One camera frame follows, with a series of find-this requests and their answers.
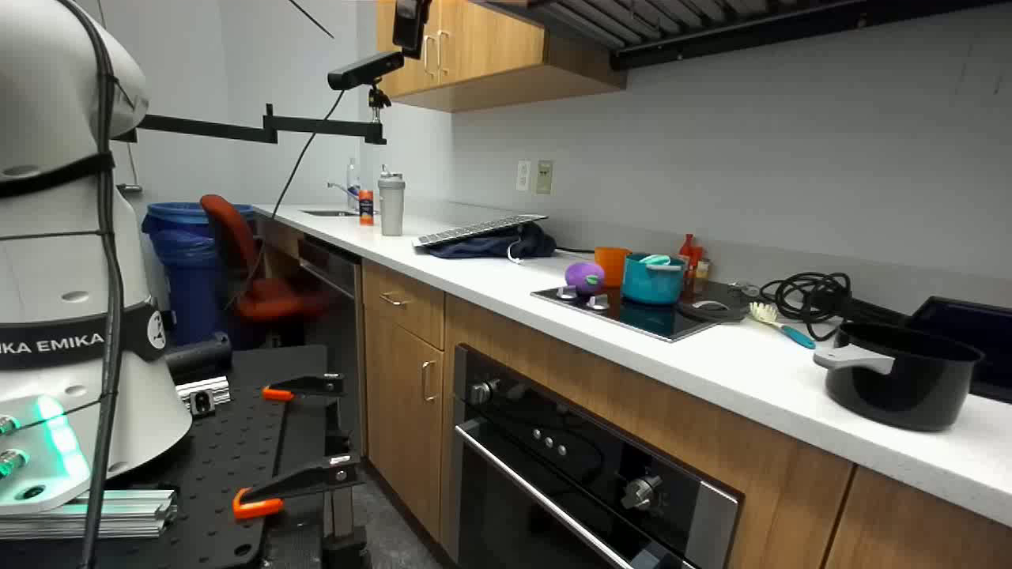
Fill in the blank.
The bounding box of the black perforated robot table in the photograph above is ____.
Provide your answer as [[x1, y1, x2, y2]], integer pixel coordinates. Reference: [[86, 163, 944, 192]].
[[0, 339, 367, 569]]

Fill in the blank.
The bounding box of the black clamp with orange handle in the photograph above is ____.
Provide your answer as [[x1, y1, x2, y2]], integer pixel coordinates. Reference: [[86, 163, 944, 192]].
[[257, 370, 348, 410], [229, 451, 363, 527]]

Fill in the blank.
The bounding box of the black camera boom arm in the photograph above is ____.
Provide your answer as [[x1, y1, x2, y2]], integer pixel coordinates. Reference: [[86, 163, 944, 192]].
[[112, 102, 389, 149]]

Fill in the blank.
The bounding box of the black pot with grey handle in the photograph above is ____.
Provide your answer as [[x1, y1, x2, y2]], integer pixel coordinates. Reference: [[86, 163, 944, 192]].
[[814, 319, 988, 438]]

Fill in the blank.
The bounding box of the dark dishwasher front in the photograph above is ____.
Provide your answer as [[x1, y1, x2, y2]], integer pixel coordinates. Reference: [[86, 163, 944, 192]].
[[294, 234, 367, 459]]

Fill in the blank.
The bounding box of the aluminium extrusion bar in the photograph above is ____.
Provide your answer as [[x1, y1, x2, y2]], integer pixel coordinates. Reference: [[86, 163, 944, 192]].
[[0, 484, 181, 544]]

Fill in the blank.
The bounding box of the stainless steel tumbler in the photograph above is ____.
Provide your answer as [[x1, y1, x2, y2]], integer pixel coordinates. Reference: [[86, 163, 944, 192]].
[[374, 170, 409, 242]]

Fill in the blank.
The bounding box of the black built-in oven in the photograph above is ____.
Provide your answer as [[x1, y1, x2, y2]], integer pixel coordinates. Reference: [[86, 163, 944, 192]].
[[450, 342, 748, 569]]

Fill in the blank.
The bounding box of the silver closed laptop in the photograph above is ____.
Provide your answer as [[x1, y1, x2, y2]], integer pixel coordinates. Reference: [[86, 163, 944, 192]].
[[410, 210, 550, 252]]

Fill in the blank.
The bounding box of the teal bowl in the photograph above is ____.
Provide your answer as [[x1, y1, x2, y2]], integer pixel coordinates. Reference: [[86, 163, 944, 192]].
[[617, 251, 690, 309]]

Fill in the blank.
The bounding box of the red office chair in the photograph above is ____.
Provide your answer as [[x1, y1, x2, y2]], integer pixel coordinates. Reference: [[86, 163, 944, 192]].
[[197, 192, 336, 333]]

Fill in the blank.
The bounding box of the blue plastic bin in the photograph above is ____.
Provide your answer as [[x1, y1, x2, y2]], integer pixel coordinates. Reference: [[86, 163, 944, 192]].
[[141, 198, 262, 350]]

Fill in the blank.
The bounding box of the black coiled cable bundle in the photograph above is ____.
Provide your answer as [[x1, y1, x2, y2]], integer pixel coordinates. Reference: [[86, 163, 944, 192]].
[[757, 269, 858, 345]]

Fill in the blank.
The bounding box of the orange cup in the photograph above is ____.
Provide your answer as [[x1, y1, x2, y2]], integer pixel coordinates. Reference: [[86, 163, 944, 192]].
[[592, 245, 635, 293]]

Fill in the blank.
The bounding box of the wooden drawer front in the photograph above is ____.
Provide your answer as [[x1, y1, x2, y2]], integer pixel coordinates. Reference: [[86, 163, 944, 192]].
[[360, 261, 450, 350]]

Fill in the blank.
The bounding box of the chrome faucet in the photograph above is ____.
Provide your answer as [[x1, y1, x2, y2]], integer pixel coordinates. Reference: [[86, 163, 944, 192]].
[[322, 156, 363, 216]]

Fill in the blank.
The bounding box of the black bar camera on boom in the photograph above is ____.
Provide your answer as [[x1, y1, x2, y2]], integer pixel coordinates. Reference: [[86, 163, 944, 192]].
[[325, 47, 409, 95]]

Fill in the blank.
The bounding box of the dark blue bag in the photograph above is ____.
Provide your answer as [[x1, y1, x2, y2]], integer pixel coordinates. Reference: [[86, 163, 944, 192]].
[[428, 221, 559, 264]]

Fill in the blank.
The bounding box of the stainless steel range hood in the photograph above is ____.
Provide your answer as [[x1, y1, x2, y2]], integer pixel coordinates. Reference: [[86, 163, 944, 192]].
[[472, 0, 1012, 77]]

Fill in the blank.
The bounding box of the dish brush with teal handle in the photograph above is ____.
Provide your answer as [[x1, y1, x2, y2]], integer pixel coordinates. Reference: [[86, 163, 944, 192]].
[[748, 302, 819, 353]]

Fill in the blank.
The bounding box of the purple round toy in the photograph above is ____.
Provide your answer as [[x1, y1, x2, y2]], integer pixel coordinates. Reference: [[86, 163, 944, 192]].
[[562, 261, 610, 296]]

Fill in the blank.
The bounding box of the red bottle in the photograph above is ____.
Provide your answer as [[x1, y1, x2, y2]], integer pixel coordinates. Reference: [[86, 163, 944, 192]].
[[676, 231, 711, 296]]

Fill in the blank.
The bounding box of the wooden cabinet door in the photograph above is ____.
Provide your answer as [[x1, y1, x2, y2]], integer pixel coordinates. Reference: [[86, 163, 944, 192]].
[[819, 465, 1012, 569], [360, 307, 453, 548]]

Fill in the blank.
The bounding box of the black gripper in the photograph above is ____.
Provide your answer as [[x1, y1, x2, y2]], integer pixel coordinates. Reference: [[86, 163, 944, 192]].
[[389, 0, 436, 62]]

